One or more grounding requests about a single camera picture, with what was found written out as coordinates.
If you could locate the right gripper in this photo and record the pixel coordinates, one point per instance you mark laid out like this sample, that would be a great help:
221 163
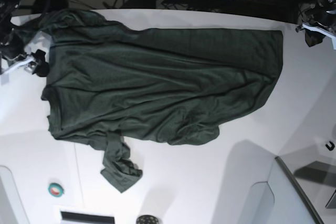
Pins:
14 47

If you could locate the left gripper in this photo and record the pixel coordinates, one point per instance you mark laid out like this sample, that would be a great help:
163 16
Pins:
323 18

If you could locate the dark green t-shirt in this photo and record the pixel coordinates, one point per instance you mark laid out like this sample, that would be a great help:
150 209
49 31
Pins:
174 86

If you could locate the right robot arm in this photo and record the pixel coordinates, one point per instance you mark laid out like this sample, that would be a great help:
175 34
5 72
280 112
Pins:
7 27

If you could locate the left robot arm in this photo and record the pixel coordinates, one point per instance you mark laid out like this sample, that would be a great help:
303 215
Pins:
320 5

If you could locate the black U-shaped hook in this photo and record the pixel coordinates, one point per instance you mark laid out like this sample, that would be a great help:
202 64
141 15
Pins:
330 146

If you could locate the green tape roll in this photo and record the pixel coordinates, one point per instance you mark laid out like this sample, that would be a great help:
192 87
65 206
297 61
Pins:
55 190

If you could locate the grey metal tray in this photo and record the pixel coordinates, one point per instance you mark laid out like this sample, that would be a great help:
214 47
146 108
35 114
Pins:
315 179

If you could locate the black perforated round object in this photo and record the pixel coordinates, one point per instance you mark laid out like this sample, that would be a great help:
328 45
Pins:
147 219

